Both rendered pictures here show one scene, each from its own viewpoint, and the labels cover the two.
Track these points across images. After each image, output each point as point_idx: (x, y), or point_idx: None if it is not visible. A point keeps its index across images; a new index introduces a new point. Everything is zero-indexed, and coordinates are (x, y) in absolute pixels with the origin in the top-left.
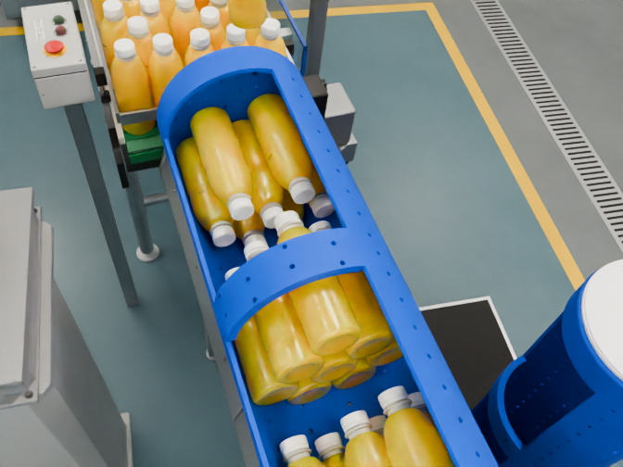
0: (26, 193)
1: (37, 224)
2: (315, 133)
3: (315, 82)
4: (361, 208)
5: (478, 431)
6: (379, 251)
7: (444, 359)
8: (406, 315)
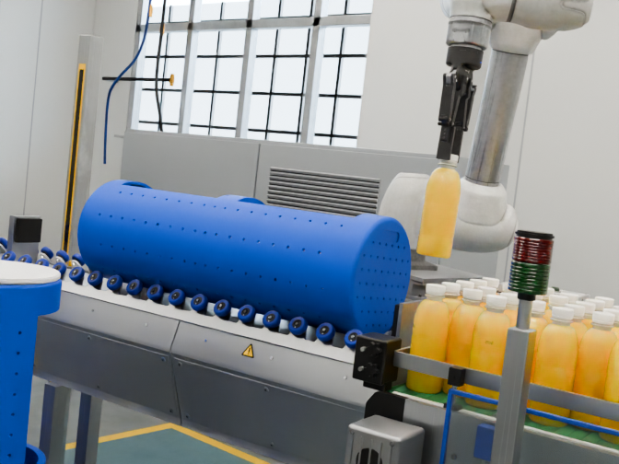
0: (421, 277)
1: (407, 291)
2: (294, 214)
3: (377, 337)
4: (239, 214)
5: (130, 205)
6: (215, 207)
7: (156, 214)
8: (185, 200)
